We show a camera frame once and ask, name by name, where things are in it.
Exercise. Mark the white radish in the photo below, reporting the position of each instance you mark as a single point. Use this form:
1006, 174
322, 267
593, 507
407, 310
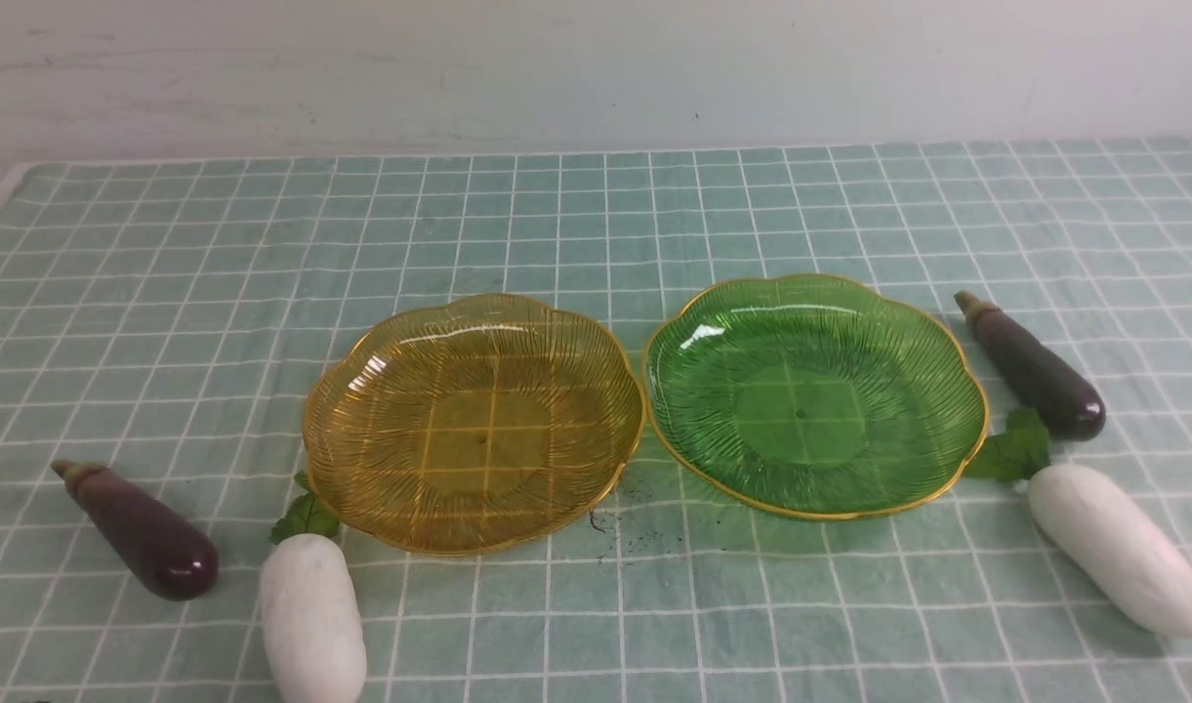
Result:
1096, 523
313, 635

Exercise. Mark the purple eggplant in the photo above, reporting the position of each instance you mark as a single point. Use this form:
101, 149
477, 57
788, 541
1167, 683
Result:
169, 556
1068, 404

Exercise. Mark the amber plastic plate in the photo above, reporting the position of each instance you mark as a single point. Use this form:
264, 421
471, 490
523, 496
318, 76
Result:
471, 427

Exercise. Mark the green plastic plate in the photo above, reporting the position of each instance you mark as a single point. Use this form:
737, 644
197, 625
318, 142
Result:
812, 396

